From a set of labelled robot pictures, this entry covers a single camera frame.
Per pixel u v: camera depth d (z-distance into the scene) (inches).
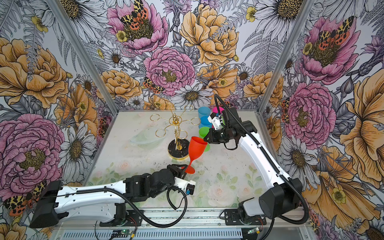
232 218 29.0
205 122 37.4
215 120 27.6
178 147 37.1
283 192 15.6
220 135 25.2
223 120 24.9
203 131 37.3
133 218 28.7
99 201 18.7
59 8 28.3
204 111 40.0
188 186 23.6
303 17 29.3
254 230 28.1
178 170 25.0
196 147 27.9
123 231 28.1
